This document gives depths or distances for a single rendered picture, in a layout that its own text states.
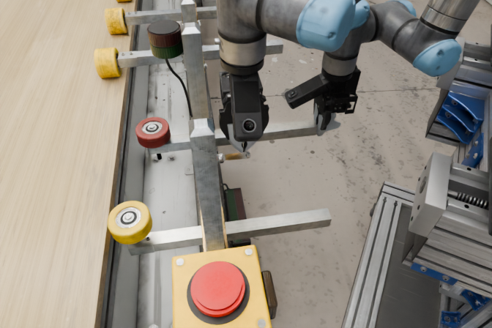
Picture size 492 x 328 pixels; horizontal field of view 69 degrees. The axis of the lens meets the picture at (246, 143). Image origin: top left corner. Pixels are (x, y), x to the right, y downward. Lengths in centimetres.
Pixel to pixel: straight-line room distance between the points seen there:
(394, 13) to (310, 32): 39
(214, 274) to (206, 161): 27
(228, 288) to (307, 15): 32
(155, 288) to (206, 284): 69
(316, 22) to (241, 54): 14
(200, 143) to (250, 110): 11
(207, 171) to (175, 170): 63
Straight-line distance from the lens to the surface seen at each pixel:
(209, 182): 57
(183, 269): 31
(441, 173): 74
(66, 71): 118
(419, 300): 151
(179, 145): 92
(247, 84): 59
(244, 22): 52
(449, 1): 75
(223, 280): 29
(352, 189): 196
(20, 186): 89
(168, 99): 144
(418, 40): 77
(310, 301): 162
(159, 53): 70
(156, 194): 112
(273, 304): 30
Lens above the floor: 149
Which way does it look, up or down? 45 degrees down
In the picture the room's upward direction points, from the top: straight up
